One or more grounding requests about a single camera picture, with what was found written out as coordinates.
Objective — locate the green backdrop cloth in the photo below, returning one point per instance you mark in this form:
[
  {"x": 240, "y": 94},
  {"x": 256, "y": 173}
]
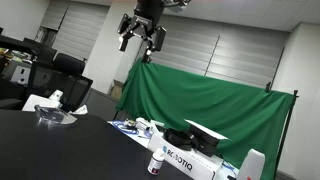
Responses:
[{"x": 206, "y": 103}]

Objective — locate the black padded office chair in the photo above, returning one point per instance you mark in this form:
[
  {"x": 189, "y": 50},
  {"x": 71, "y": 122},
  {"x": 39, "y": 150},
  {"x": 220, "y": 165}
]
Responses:
[{"x": 68, "y": 64}]

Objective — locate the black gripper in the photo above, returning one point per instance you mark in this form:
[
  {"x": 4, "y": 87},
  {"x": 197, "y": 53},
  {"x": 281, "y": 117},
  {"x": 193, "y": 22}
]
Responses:
[{"x": 146, "y": 16}]

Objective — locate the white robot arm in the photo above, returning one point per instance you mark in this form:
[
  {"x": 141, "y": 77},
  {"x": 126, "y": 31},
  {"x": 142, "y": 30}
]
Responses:
[{"x": 176, "y": 4}]

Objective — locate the small white gadget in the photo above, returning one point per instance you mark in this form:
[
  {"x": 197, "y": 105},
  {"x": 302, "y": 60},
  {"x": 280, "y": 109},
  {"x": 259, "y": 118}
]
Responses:
[{"x": 143, "y": 124}]

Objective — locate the dark computer monitor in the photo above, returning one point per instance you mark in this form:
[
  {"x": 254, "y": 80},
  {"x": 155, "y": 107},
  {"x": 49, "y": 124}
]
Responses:
[{"x": 41, "y": 50}]

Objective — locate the brown cardboard box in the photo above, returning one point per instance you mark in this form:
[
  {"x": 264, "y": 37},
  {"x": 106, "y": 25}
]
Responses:
[{"x": 116, "y": 90}]

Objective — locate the black mesh office chair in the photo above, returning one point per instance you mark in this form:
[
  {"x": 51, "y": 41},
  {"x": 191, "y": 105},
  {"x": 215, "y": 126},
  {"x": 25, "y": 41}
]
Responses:
[{"x": 63, "y": 85}]

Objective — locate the black box with white lid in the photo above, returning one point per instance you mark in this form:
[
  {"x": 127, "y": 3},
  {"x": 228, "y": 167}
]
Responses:
[{"x": 205, "y": 138}]

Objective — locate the black backdrop clamp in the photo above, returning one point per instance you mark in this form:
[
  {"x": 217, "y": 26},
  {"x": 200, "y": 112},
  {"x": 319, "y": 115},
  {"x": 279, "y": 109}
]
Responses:
[{"x": 268, "y": 87}]

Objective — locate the black backdrop stand pole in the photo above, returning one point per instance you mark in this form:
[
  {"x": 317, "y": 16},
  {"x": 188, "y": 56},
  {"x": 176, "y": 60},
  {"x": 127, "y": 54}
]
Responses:
[
  {"x": 146, "y": 59},
  {"x": 285, "y": 133}
]

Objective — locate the white spray bottle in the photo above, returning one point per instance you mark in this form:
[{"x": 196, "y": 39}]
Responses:
[{"x": 251, "y": 166}]

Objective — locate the white pill bottle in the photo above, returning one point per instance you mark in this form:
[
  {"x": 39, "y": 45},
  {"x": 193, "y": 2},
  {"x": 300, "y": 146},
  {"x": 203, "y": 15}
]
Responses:
[{"x": 156, "y": 163}]

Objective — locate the white Robotiq cardboard box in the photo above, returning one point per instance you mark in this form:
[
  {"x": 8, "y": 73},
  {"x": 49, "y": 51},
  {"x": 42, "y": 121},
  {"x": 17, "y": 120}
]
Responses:
[{"x": 186, "y": 161}]

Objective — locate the crumpled white paper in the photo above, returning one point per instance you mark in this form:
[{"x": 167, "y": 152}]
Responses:
[{"x": 80, "y": 110}]

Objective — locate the white flat box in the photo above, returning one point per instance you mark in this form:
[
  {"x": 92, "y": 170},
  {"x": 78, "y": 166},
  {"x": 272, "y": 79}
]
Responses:
[{"x": 38, "y": 102}]

